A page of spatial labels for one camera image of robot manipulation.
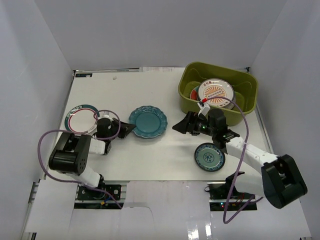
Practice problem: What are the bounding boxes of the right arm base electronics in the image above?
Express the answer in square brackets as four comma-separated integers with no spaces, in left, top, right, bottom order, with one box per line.
[204,181,251,212]

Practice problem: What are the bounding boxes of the black label sticker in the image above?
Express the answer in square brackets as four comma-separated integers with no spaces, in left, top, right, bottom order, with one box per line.
[75,73,93,78]

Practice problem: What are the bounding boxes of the olive green plastic bin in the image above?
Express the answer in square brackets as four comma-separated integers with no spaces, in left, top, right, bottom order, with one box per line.
[178,62,258,126]

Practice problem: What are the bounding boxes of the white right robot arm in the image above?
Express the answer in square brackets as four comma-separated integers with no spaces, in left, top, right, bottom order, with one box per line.
[172,109,308,209]

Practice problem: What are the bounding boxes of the small blue patterned dish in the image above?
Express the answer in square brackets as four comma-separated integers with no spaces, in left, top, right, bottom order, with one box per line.
[194,142,226,172]

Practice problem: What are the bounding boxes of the white papers at back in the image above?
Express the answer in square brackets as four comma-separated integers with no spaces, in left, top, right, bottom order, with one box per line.
[139,66,185,73]

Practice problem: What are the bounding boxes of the white green rimmed plate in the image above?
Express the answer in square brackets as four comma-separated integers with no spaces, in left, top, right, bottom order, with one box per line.
[64,104,100,135]

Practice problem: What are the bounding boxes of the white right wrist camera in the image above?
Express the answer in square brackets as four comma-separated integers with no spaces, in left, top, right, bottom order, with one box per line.
[197,98,211,116]

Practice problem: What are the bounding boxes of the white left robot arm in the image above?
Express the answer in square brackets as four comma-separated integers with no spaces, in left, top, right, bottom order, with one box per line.
[48,117,136,200]

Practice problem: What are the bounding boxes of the orange sunburst plate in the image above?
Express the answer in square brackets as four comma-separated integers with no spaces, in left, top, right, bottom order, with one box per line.
[198,78,236,107]

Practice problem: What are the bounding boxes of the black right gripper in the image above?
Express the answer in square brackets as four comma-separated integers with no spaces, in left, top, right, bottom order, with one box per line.
[172,111,216,138]

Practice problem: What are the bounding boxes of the red teal floral plate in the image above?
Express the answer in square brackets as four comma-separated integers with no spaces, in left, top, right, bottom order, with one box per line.
[189,86,199,101]

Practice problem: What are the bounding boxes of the grey deer plate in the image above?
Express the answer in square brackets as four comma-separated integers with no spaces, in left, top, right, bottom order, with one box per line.
[218,99,235,110]

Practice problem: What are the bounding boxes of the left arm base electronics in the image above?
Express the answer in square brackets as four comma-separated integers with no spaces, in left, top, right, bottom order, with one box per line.
[74,184,124,210]

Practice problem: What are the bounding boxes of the teal scalloped plate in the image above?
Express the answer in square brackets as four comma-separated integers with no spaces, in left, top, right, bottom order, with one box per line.
[128,105,168,139]

